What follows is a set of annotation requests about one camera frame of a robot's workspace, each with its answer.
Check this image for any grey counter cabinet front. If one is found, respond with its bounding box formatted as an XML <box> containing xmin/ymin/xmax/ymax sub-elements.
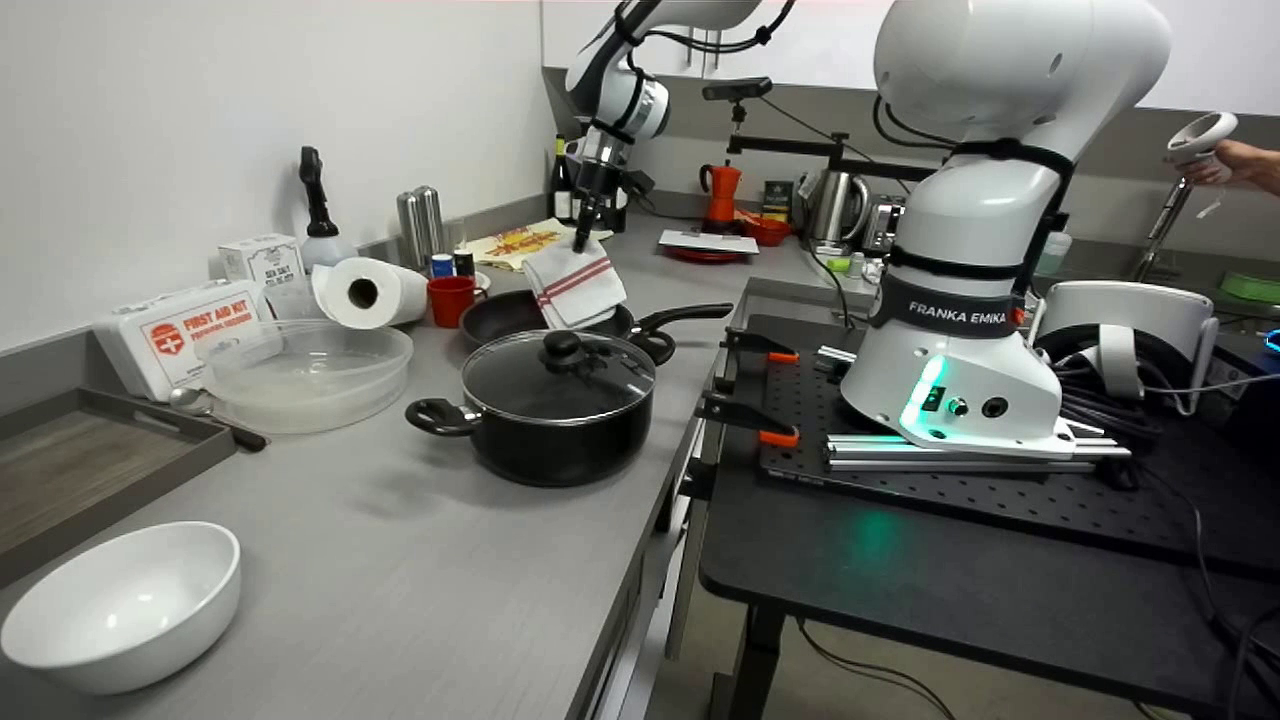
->
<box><xmin>571</xmin><ymin>398</ymin><xmax>711</xmax><ymax>720</ymax></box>

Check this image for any red cup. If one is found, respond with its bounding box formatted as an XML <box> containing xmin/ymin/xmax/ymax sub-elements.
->
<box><xmin>423</xmin><ymin>274</ymin><xmax>479</xmax><ymax>333</ymax></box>

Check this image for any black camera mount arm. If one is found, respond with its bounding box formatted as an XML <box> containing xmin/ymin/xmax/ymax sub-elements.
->
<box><xmin>722</xmin><ymin>95</ymin><xmax>927</xmax><ymax>184</ymax></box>

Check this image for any white ceramic bowl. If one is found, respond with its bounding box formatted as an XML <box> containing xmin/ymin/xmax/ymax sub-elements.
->
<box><xmin>0</xmin><ymin>517</ymin><xmax>248</xmax><ymax>701</ymax></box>

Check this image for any clear plastic bowl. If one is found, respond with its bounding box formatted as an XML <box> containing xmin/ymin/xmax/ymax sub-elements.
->
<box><xmin>197</xmin><ymin>317</ymin><xmax>419</xmax><ymax>435</ymax></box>

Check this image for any silver aluminium rail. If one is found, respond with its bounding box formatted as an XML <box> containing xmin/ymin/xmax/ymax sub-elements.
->
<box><xmin>825</xmin><ymin>419</ymin><xmax>1136</xmax><ymax>482</ymax></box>

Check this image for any glass pot lid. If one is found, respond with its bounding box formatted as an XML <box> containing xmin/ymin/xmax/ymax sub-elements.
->
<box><xmin>461</xmin><ymin>329</ymin><xmax>660</xmax><ymax>423</ymax></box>

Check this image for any white handheld controller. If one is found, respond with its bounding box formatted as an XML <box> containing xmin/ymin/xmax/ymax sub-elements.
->
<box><xmin>1161</xmin><ymin>109</ymin><xmax>1242</xmax><ymax>172</ymax></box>

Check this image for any silver metal lever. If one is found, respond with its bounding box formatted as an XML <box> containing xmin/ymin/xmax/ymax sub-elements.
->
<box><xmin>1136</xmin><ymin>175</ymin><xmax>1199</xmax><ymax>288</ymax></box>

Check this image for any black cooking pot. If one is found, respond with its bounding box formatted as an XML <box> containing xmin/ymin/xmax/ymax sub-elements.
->
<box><xmin>401</xmin><ymin>358</ymin><xmax>660</xmax><ymax>493</ymax></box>

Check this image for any black stereo camera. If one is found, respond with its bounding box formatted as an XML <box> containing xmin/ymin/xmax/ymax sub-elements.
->
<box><xmin>696</xmin><ymin>72</ymin><xmax>776</xmax><ymax>109</ymax></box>

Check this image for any white headset cable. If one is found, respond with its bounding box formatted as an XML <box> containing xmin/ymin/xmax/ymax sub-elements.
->
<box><xmin>1173</xmin><ymin>369</ymin><xmax>1280</xmax><ymax>403</ymax></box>

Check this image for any black perforated table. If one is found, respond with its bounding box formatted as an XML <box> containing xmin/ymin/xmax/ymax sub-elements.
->
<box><xmin>696</xmin><ymin>313</ymin><xmax>1280</xmax><ymax>720</ymax></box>

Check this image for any red moka pot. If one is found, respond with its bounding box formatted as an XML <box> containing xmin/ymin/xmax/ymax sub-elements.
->
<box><xmin>696</xmin><ymin>156</ymin><xmax>744</xmax><ymax>231</ymax></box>

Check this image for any white paper towel roll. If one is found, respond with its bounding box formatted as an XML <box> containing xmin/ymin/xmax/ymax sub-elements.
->
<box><xmin>308</xmin><ymin>251</ymin><xmax>431</xmax><ymax>333</ymax></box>

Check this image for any operator bare hand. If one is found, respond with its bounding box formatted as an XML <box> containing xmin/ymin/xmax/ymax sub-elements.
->
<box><xmin>1179</xmin><ymin>135</ymin><xmax>1255</xmax><ymax>193</ymax></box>

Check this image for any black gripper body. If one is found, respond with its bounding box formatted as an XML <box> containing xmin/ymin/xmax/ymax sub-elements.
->
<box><xmin>566</xmin><ymin>124</ymin><xmax>630</xmax><ymax>215</ymax></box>

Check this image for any white first aid box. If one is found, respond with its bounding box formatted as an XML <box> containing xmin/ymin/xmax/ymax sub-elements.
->
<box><xmin>90</xmin><ymin>275</ymin><xmax>289</xmax><ymax>403</ymax></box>

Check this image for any dark glass bottle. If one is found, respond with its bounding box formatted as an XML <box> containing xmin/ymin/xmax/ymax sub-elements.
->
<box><xmin>546</xmin><ymin>144</ymin><xmax>577</xmax><ymax>223</ymax></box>

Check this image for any black orange bar clamp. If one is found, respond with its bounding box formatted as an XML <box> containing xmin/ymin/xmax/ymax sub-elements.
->
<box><xmin>718</xmin><ymin>329</ymin><xmax>806</xmax><ymax>372</ymax></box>
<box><xmin>696</xmin><ymin>393</ymin><xmax>806</xmax><ymax>455</ymax></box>

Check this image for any black floor cable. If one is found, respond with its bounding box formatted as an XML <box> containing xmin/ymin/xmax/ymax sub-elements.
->
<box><xmin>796</xmin><ymin>616</ymin><xmax>964</xmax><ymax>720</ymax></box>

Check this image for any white VR headset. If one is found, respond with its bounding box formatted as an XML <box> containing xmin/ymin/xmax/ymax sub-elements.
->
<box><xmin>1033</xmin><ymin>275</ymin><xmax>1222</xmax><ymax>403</ymax></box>

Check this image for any white red flat tray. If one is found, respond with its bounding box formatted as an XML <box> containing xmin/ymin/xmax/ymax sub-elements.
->
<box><xmin>656</xmin><ymin>223</ymin><xmax>762</xmax><ymax>269</ymax></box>

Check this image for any grey recessed tray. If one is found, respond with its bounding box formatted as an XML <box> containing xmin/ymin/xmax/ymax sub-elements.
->
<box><xmin>0</xmin><ymin>385</ymin><xmax>273</xmax><ymax>592</ymax></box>

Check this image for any small white carton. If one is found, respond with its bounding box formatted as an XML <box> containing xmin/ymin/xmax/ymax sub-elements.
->
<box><xmin>211</xmin><ymin>231</ymin><xmax>311</xmax><ymax>325</ymax></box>

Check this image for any green flat object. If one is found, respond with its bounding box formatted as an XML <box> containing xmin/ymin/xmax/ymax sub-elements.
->
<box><xmin>1217</xmin><ymin>269</ymin><xmax>1280</xmax><ymax>319</ymax></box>

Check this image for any silver kettle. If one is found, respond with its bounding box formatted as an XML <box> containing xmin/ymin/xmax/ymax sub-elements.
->
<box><xmin>796</xmin><ymin>164</ymin><xmax>876</xmax><ymax>251</ymax></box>

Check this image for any operator bare forearm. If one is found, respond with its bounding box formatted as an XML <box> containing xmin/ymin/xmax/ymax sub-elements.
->
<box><xmin>1242</xmin><ymin>135</ymin><xmax>1280</xmax><ymax>202</ymax></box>

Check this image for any black frying pan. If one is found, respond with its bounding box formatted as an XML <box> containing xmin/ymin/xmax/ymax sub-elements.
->
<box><xmin>455</xmin><ymin>288</ymin><xmax>740</xmax><ymax>364</ymax></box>

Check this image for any silver steel grinder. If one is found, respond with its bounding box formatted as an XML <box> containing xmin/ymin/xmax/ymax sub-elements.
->
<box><xmin>415</xmin><ymin>184</ymin><xmax>453</xmax><ymax>266</ymax></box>
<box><xmin>391</xmin><ymin>190</ymin><xmax>431</xmax><ymax>274</ymax></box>

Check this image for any white red striped towel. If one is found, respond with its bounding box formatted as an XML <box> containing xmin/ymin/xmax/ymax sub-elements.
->
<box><xmin>520</xmin><ymin>239</ymin><xmax>630</xmax><ymax>333</ymax></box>

